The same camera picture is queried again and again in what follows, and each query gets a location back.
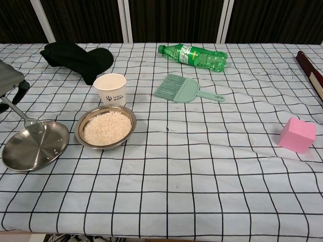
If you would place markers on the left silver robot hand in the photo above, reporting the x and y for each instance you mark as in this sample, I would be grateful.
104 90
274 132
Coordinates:
10 79

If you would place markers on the metal spoon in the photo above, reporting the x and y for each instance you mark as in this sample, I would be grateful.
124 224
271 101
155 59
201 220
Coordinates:
35 126

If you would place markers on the metal bowl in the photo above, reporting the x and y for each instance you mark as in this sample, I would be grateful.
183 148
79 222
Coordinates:
80 131

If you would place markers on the white paper cup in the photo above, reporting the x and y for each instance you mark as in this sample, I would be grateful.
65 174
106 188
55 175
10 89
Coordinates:
111 94

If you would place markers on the black knit hat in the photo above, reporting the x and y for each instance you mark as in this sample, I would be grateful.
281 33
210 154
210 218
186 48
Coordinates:
75 59

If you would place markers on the shallow metal plate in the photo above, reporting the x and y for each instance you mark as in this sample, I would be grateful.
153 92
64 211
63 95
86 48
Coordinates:
38 151

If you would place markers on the green mini brush with dustpan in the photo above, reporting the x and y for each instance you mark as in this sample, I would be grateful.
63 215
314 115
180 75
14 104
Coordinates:
181 90

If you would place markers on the green plastic bottle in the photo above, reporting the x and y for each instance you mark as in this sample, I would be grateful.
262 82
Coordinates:
194 56

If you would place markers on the checked white tablecloth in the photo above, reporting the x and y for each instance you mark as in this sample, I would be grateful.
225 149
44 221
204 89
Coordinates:
176 176

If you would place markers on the pink foam cube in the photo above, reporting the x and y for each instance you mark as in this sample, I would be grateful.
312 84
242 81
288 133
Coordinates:
296 137

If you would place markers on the white partition post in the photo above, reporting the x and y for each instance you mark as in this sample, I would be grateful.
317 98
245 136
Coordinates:
44 22
225 21
126 21

